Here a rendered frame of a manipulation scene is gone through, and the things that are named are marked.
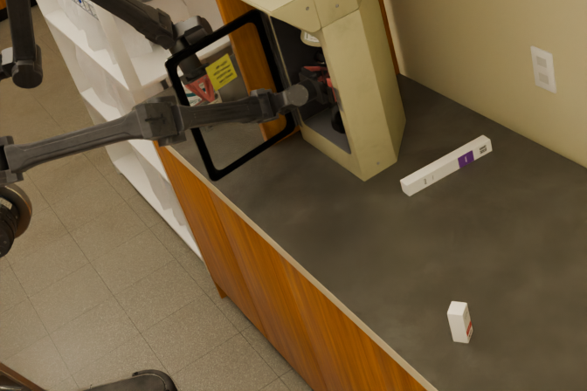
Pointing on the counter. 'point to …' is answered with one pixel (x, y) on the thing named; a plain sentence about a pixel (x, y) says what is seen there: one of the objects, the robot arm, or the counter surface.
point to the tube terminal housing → (350, 55)
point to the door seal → (189, 106)
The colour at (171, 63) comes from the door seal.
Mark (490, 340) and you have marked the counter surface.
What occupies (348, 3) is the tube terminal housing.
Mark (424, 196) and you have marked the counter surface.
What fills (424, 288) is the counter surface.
